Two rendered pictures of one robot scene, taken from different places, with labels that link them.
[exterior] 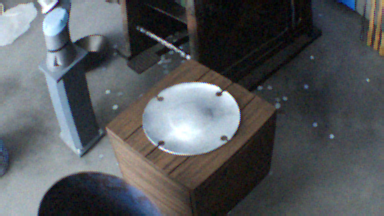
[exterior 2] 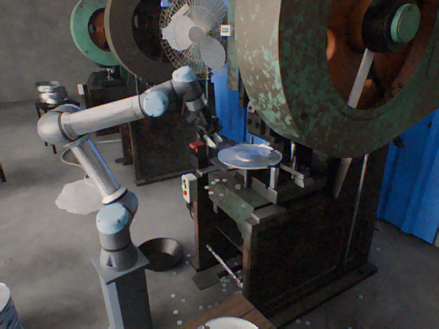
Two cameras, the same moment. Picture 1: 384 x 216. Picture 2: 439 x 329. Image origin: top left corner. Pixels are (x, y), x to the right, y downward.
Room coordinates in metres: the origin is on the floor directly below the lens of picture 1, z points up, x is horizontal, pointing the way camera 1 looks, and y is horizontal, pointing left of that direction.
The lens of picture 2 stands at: (0.44, -0.06, 1.32)
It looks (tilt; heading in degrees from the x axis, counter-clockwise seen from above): 24 degrees down; 8
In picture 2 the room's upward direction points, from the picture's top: straight up
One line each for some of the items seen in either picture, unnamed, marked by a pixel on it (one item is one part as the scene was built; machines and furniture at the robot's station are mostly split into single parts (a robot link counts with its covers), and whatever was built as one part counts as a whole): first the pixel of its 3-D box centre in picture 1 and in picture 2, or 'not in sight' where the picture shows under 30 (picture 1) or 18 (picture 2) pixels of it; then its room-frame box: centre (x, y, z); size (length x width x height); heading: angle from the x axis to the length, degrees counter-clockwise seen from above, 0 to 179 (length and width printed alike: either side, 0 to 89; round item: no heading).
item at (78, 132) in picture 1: (70, 99); (126, 298); (1.37, 0.49, 0.23); 0.19 x 0.19 x 0.45; 45
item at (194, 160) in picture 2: not in sight; (199, 168); (1.93, 0.26, 0.62); 0.10 x 0.06 x 0.20; 38
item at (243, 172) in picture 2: not in sight; (241, 171); (1.72, 0.02, 0.72); 0.25 x 0.14 x 0.14; 128
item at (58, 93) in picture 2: not in sight; (59, 114); (3.74, 2.36, 0.40); 0.45 x 0.40 x 0.79; 50
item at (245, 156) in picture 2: not in sight; (249, 155); (1.75, -0.01, 0.78); 0.29 x 0.29 x 0.01
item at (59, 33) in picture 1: (56, 27); (114, 225); (1.37, 0.49, 0.62); 0.13 x 0.12 x 0.14; 9
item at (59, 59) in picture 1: (59, 49); (117, 249); (1.37, 0.49, 0.50); 0.15 x 0.15 x 0.10
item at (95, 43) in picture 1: (84, 57); (158, 257); (1.87, 0.52, 0.04); 0.30 x 0.30 x 0.07
